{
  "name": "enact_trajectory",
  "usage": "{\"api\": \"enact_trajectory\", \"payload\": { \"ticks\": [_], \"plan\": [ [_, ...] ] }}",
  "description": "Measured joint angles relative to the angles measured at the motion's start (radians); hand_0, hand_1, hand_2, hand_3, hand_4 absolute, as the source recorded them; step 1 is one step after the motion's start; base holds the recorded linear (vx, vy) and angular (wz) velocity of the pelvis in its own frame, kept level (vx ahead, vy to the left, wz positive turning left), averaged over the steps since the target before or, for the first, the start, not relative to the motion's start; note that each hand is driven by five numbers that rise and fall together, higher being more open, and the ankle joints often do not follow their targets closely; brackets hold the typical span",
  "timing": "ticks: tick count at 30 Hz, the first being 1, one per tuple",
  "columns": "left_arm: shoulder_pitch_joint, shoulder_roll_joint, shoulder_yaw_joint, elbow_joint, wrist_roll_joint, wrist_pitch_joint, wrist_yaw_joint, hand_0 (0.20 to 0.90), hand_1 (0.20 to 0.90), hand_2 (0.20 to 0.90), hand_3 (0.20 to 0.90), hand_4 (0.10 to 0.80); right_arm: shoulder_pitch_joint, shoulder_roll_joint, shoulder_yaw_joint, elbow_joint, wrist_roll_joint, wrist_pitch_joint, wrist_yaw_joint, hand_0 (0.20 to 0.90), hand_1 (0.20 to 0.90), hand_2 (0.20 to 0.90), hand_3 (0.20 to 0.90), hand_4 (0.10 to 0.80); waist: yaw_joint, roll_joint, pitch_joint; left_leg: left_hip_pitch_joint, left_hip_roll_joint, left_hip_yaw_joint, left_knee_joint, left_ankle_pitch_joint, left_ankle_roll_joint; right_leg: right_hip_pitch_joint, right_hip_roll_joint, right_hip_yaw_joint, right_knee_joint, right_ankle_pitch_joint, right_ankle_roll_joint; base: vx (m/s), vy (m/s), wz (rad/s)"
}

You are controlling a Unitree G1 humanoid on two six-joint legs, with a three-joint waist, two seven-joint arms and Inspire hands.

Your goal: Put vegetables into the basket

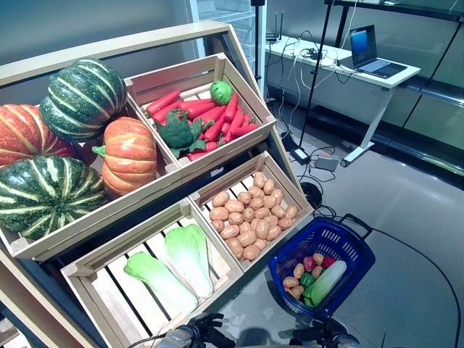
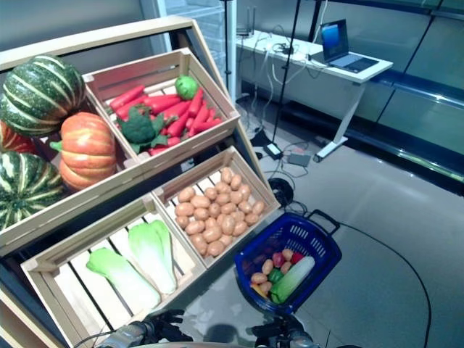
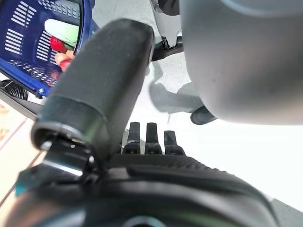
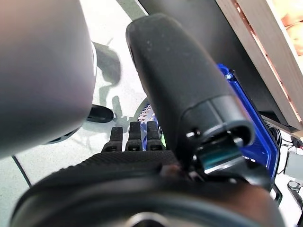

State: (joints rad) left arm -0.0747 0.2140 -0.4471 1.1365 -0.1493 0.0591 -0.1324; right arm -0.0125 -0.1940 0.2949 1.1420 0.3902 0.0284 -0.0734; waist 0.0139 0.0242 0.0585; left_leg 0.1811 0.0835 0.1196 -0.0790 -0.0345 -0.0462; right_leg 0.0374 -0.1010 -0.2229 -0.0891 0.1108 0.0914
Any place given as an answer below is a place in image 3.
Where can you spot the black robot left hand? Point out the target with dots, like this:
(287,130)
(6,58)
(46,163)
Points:
(99,94)

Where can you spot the blue plastic shopping basket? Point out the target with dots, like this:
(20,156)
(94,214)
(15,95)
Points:
(23,23)

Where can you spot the pinkish red bell pepper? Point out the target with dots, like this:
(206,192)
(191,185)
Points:
(65,64)

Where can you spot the beige potato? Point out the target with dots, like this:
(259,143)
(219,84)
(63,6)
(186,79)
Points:
(62,56)

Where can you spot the green bell pepper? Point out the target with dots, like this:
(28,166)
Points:
(69,46)

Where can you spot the napa cabbage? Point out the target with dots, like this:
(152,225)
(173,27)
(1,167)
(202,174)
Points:
(61,30)

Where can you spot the black robot right foot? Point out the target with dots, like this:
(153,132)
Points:
(165,52)

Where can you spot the black robot foot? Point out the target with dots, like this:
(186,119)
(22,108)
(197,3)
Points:
(201,117)
(165,52)

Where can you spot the silver robot right leg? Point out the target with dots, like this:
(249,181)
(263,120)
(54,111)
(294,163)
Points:
(165,21)

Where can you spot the silver robot leg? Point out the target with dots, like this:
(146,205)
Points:
(236,59)
(165,21)

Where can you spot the black robot left foot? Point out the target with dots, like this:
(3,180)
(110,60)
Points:
(201,117)

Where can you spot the silver robot left leg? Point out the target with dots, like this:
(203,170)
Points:
(236,59)

